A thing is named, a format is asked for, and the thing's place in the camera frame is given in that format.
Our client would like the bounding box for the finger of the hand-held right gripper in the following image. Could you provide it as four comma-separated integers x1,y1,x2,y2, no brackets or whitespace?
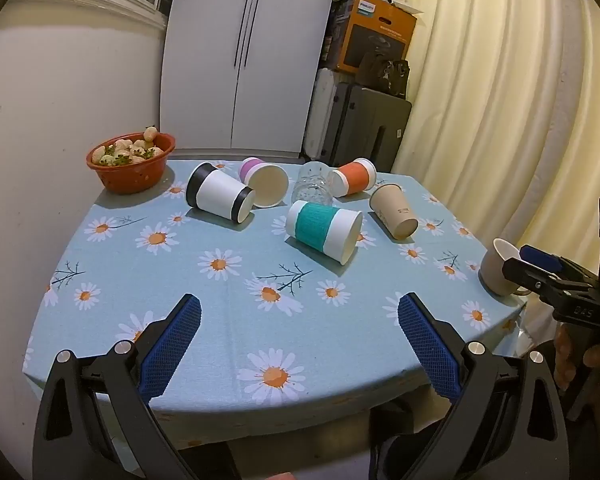
502,258,594,307
521,245,600,287

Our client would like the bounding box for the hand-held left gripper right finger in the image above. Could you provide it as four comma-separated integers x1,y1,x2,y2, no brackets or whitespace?
397,292,571,480

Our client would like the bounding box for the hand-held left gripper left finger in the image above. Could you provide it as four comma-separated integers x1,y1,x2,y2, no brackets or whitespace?
32,294,202,480

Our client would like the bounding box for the beige ceramic mug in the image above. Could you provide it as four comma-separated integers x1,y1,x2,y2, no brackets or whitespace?
478,238,531,297

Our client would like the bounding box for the plain beige paper cup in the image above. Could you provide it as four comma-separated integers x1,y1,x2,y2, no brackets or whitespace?
369,183,420,240

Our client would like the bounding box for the black banded white cup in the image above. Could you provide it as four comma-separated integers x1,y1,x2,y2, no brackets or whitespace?
186,161,256,222

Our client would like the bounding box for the teal banded white cup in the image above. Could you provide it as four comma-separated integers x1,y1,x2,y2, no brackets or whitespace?
285,200,364,266

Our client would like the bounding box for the purple banded white cup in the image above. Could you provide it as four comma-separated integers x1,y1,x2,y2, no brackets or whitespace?
237,157,289,208

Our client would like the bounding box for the orange banded white cup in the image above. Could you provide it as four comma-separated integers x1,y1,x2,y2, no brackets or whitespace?
328,158,378,198

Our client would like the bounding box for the clear plastic cup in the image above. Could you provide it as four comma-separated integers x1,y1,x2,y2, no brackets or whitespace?
292,161,336,206

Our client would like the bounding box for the person's right hand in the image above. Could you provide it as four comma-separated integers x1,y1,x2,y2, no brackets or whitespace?
554,324,600,392

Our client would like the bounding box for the blue daisy print tablecloth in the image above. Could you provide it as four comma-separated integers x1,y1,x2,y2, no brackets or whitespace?
22,157,528,451

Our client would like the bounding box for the red plastic colander bowl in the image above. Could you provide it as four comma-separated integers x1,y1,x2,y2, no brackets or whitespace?
86,132,177,195

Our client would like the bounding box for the cream pleated curtain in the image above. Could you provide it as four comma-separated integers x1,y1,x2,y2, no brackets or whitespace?
387,0,600,311

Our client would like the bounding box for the pile of pale strawberries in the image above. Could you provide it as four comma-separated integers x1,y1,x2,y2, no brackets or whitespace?
92,126,166,167

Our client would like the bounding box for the dark grey suitcase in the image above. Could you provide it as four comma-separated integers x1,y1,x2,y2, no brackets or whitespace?
330,82,413,171

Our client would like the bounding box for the black handbag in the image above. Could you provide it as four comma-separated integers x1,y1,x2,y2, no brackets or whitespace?
357,52,411,98

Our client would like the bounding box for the white radiator heater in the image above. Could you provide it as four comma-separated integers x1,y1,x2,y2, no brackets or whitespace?
302,67,341,158

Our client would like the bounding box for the orange and black cardboard box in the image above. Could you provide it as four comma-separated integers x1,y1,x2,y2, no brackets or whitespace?
325,0,418,81

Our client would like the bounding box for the white refrigerator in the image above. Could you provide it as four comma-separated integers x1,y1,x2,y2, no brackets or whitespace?
159,0,338,156

